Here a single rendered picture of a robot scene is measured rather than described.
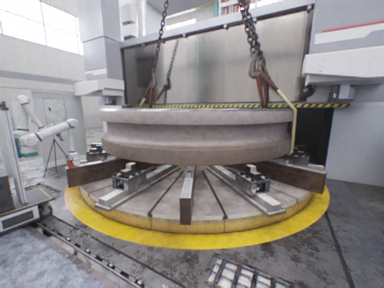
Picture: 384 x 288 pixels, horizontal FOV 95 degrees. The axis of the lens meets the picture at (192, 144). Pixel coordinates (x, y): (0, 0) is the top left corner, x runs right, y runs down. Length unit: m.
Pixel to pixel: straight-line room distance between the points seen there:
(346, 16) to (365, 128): 2.59
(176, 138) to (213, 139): 0.62
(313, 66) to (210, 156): 2.13
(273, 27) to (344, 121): 2.90
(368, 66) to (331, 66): 0.42
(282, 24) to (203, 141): 3.87
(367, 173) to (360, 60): 3.06
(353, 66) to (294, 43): 2.27
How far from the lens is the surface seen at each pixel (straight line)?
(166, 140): 3.04
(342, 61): 3.61
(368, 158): 5.82
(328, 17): 4.19
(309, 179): 3.84
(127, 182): 3.01
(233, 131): 3.08
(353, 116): 5.60
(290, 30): 5.70
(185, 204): 2.31
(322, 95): 4.51
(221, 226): 2.82
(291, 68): 5.47
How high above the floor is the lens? 1.76
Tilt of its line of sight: 11 degrees down
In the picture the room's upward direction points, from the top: straight up
